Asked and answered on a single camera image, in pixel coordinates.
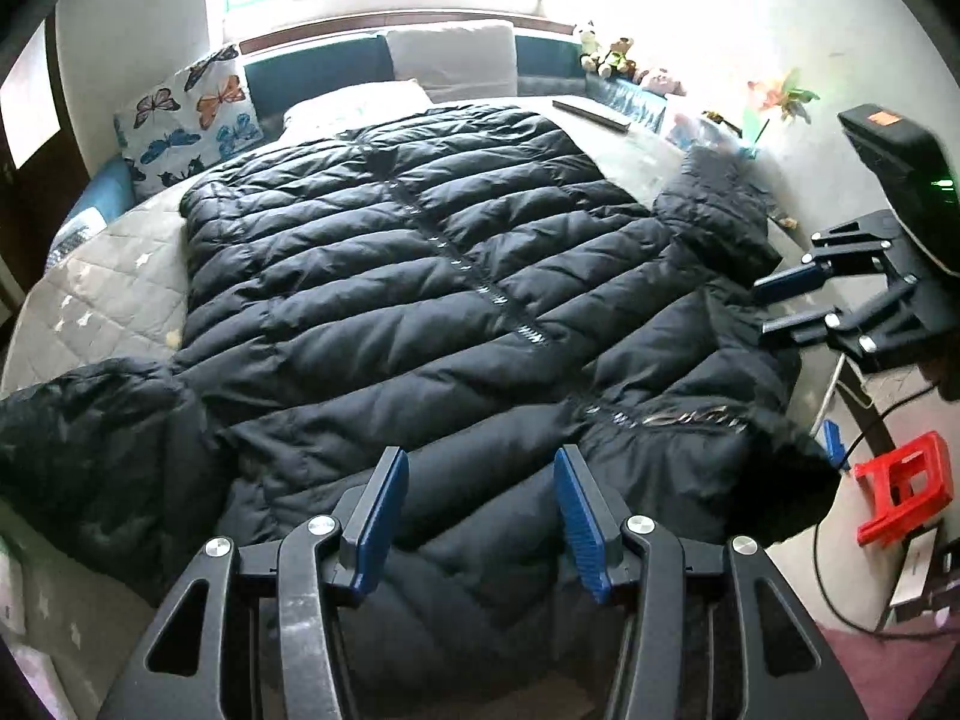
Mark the dark remote control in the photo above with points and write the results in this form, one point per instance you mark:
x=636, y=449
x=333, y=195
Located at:
x=592, y=115

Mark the clear plastic bag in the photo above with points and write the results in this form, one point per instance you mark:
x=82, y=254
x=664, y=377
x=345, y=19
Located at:
x=709, y=133

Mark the red plastic stool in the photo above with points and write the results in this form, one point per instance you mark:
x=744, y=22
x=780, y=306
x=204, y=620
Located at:
x=885, y=474

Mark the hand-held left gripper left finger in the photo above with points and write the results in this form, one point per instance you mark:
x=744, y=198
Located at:
x=379, y=517

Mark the grey back cushion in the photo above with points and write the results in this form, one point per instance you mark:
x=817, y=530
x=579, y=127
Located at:
x=450, y=52

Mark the grey star quilted bed pad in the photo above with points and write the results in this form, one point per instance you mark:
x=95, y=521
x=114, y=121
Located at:
x=112, y=277

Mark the black puffer jacket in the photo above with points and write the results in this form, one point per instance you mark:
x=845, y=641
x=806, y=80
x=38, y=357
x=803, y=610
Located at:
x=375, y=277

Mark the brown and green plush toy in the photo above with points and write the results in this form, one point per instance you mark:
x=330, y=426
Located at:
x=619, y=56

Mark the pink plush toy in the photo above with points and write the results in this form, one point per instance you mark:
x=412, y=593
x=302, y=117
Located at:
x=661, y=81

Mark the wide teal back cushion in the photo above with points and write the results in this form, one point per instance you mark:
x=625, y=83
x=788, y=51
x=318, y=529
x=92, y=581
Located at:
x=315, y=67

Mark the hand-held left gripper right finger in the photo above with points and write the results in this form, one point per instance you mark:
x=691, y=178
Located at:
x=581, y=525

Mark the white flat box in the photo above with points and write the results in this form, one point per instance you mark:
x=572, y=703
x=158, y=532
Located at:
x=913, y=577

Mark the white butterfly print pillow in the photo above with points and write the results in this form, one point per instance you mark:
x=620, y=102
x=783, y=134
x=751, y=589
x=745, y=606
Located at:
x=352, y=101

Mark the white plush toy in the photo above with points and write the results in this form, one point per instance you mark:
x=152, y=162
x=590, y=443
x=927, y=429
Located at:
x=589, y=41

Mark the pink floor mat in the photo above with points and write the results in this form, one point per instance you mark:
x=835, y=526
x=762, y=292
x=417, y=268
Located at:
x=900, y=679

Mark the large butterfly print pillow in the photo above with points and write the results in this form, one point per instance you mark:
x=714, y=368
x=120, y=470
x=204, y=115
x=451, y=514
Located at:
x=187, y=112

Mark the small blue plastic object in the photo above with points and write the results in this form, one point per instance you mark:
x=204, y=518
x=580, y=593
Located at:
x=832, y=444

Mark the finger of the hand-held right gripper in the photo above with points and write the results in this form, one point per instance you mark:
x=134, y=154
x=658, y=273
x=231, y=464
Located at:
x=796, y=330
x=787, y=285

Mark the wooden window sill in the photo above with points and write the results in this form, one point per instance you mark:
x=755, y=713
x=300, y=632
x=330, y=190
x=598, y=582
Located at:
x=315, y=32

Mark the white wall sheet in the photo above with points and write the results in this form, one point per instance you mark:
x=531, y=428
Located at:
x=30, y=97

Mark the narrow teal back cushion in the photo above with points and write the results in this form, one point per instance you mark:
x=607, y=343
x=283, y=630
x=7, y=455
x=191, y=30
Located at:
x=544, y=56

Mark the colourful pinwheel toy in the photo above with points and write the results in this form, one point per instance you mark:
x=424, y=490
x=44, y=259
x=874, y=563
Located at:
x=780, y=95

